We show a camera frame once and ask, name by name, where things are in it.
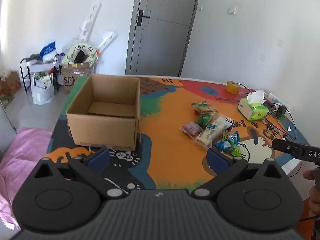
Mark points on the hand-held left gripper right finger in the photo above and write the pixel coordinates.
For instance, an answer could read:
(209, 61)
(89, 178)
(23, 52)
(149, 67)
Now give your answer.
(217, 161)

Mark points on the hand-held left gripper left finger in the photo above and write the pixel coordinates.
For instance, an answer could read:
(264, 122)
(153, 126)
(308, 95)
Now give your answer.
(100, 158)

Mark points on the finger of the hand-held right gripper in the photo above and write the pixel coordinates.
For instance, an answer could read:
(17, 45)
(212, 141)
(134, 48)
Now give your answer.
(286, 147)

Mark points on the blue triangular snack packet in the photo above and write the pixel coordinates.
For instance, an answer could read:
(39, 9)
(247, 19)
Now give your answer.
(222, 145)

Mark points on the light green snack packet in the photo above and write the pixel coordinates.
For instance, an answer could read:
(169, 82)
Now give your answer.
(236, 151)

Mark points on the blue and green snack packet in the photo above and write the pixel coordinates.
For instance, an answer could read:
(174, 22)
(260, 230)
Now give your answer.
(231, 137)

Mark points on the long cream biscuit packet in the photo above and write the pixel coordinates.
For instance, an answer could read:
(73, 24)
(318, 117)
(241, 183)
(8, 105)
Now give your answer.
(208, 133)

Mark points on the black and white snack packet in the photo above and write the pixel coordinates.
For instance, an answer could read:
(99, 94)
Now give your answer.
(228, 123)

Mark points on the purple snack packet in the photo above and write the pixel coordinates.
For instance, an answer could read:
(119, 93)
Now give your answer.
(191, 129)

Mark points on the dark green snack packet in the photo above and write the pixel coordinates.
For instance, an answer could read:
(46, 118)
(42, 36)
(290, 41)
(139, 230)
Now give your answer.
(203, 120)

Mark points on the green label bread packet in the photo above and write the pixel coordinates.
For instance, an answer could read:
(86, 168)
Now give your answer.
(203, 107)

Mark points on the person's right hand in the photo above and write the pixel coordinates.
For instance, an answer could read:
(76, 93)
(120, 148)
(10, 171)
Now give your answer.
(314, 190)

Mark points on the black power adapter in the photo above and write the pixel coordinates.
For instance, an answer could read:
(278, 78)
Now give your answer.
(282, 111)

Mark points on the white power strip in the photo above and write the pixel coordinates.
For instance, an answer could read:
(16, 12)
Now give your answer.
(278, 100)

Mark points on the green tissue box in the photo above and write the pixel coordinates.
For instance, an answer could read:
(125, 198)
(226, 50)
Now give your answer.
(252, 110)

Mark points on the colourful cartoon printed mat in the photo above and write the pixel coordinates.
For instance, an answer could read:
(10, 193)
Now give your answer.
(172, 135)

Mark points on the yellow tape roll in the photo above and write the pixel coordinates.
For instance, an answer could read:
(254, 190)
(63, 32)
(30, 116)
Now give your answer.
(232, 87)

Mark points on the pink blanket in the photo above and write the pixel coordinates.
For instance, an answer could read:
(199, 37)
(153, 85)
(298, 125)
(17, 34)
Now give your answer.
(22, 150)

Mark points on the taped cardboard box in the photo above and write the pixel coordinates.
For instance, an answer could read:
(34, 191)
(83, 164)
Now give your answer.
(75, 76)

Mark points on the white plastic bag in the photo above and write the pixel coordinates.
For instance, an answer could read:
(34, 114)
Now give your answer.
(42, 92)

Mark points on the panda print toilet seat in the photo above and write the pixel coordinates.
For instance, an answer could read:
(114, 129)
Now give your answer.
(68, 53)

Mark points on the black shoe rack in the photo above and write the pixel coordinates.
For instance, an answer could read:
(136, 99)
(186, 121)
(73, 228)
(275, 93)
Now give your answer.
(25, 75)

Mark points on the printed cardboard box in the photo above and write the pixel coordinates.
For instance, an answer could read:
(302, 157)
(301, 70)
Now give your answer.
(10, 83)

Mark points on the short white board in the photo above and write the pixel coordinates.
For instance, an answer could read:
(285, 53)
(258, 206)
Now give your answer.
(107, 40)

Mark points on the blue plastic bag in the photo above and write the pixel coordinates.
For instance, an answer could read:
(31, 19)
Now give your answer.
(48, 49)

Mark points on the long white board with holes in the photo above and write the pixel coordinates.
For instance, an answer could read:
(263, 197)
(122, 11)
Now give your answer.
(88, 21)

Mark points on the grey door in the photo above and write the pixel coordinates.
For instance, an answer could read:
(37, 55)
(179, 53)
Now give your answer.
(162, 30)

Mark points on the white light switch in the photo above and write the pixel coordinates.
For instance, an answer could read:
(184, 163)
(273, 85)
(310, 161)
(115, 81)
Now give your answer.
(232, 10)

